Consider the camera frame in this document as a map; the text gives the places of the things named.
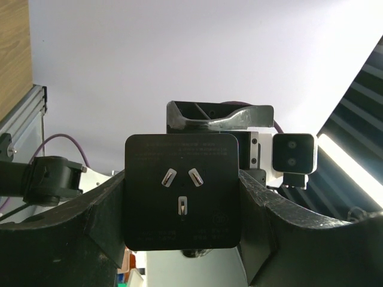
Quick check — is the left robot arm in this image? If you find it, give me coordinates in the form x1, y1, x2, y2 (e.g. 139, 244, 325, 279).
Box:
1, 133, 382, 286

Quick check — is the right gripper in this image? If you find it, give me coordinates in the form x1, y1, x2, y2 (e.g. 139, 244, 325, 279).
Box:
166, 101, 283, 188

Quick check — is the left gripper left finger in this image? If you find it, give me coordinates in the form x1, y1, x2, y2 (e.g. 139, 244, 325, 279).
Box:
1, 172, 125, 286

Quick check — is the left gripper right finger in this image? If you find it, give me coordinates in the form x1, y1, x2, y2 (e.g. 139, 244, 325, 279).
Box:
239, 171, 382, 286

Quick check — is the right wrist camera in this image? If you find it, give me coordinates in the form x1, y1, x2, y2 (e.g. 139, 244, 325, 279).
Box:
272, 133, 318, 190

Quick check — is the black cube socket adapter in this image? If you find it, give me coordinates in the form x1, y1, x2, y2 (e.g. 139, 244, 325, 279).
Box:
123, 133, 241, 251

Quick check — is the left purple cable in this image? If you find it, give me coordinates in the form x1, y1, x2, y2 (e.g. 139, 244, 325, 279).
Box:
0, 133, 90, 216

